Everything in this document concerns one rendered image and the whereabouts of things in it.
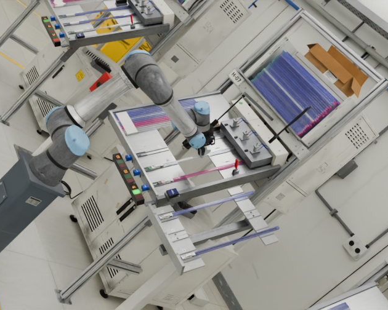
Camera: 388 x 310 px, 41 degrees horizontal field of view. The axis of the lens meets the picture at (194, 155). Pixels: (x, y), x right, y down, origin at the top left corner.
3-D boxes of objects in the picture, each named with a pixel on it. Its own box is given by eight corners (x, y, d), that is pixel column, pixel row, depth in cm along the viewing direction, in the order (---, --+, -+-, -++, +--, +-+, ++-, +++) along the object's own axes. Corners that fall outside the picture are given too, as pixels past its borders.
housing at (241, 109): (270, 174, 276) (276, 155, 267) (226, 119, 306) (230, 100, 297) (282, 171, 279) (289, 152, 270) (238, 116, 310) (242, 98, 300)
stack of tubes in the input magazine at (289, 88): (298, 136, 267) (339, 100, 261) (249, 80, 298) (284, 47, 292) (307, 145, 276) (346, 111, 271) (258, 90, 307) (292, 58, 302)
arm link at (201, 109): (189, 102, 245) (206, 96, 247) (190, 119, 253) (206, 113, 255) (196, 112, 240) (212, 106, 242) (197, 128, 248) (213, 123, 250)
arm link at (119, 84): (45, 138, 209) (154, 59, 206) (37, 116, 218) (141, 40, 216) (63, 153, 218) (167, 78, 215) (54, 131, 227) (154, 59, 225)
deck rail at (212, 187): (156, 208, 247) (157, 199, 243) (154, 205, 248) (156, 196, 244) (278, 174, 276) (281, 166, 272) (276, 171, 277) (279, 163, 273)
